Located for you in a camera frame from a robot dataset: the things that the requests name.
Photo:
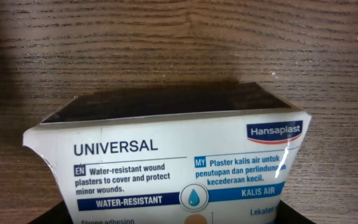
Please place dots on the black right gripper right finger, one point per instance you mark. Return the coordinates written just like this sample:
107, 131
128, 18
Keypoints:
288, 215

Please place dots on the white Hansaplast plaster box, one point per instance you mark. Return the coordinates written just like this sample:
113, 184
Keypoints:
214, 153

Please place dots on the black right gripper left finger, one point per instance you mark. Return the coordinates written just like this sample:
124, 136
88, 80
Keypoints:
56, 215

